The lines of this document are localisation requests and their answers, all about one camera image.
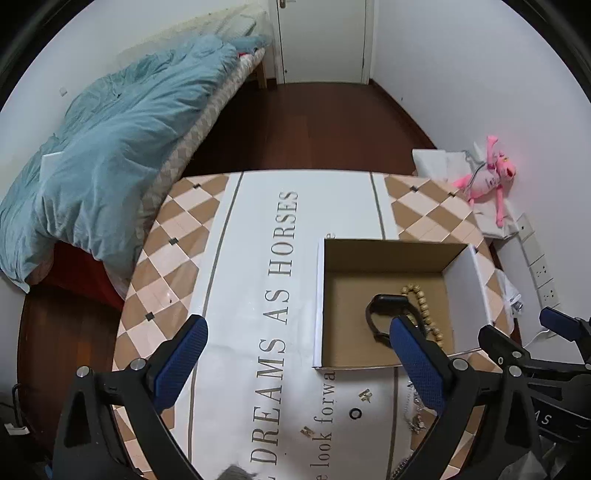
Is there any red bed base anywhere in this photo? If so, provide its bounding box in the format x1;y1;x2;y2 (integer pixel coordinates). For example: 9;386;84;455
25;242;126;315

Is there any black wrist band watch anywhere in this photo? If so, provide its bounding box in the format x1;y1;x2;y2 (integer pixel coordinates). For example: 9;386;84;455
366;294;424;345

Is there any printed checkered tablecloth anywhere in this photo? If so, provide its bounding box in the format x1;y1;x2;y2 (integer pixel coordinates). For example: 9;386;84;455
112;171;514;480

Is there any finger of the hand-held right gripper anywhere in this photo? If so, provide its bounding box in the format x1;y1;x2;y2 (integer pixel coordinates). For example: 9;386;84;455
478;324;578;377
539;307;591;358

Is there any grey fuzzy object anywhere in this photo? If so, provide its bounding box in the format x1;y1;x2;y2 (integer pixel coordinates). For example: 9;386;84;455
216;464;257;480

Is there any blue duvet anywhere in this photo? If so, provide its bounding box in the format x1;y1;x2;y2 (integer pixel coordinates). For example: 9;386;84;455
0;34;274;294

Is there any cardboard box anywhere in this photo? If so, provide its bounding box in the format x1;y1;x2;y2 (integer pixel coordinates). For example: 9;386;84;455
312;237;498;370

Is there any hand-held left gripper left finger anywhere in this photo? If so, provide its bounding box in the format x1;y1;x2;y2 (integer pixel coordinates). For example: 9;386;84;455
52;315;209;480

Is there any checkered bed mattress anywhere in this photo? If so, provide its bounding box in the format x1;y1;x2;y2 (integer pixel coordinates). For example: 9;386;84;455
112;48;267;302

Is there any white pillow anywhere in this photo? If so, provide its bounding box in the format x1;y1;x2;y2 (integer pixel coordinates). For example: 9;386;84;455
209;10;269;43

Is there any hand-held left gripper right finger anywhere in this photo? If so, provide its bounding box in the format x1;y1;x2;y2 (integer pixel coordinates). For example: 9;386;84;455
389;315;546;480

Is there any white door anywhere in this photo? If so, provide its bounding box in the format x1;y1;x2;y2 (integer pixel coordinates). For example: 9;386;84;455
270;0;373;85

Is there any white flat bag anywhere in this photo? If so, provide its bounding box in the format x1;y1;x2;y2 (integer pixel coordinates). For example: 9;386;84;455
470;185;523;240

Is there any white cable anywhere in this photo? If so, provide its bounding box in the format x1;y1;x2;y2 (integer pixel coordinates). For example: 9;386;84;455
521;322;560;348

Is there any pink plush toy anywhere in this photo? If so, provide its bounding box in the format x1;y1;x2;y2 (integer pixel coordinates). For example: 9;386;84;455
452;135;517;228

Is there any white plug adapter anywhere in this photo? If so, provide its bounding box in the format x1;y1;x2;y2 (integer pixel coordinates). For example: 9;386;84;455
496;270;527;320

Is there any silver chain necklace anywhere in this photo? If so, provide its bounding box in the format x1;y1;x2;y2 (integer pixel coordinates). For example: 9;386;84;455
403;382;437;435

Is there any black cable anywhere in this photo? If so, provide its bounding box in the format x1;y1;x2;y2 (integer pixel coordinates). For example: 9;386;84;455
8;382;29;431

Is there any wooden bead bracelet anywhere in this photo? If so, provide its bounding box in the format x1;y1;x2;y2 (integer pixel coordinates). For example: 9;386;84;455
400;284;445;352

